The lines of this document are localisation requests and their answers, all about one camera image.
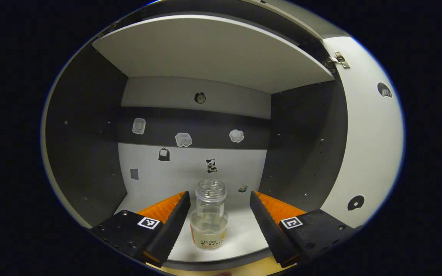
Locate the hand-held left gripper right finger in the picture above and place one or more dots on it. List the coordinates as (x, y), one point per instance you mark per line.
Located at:
(269, 226)

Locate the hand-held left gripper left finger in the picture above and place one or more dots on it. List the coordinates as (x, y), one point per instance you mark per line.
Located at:
(173, 226)

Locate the clear plastic bottle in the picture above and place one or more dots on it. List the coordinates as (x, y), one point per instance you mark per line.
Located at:
(209, 230)

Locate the white cabinet door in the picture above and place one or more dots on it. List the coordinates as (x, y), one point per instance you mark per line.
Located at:
(370, 153)

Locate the white and grey cabinet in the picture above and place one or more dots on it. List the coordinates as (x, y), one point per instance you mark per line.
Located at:
(86, 134)

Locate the metal door hinge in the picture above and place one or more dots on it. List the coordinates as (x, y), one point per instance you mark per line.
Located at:
(339, 59)

